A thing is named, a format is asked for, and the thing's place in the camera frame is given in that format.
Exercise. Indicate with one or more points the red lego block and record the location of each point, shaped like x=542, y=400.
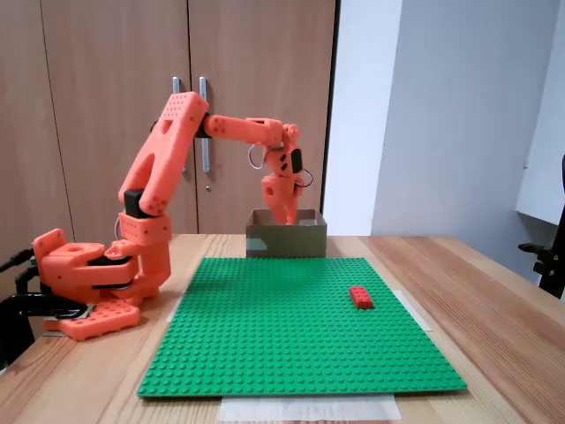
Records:
x=362, y=298

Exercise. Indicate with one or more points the wooden cabinet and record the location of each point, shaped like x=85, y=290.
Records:
x=110, y=88

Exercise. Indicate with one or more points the black table clamp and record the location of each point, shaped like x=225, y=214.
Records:
x=17, y=318

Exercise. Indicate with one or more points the white wall board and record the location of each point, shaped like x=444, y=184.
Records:
x=547, y=132

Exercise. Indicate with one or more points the short translucent tape strip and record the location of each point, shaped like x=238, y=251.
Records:
x=419, y=315
x=174, y=311

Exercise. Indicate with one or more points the green lego baseplate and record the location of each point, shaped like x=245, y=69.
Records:
x=287, y=344

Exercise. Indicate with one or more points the open cardboard box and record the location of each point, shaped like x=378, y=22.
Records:
x=291, y=243

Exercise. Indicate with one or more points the black clamp stand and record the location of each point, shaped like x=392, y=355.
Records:
x=552, y=265

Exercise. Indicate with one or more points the long translucent tape strip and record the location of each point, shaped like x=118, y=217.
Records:
x=309, y=408

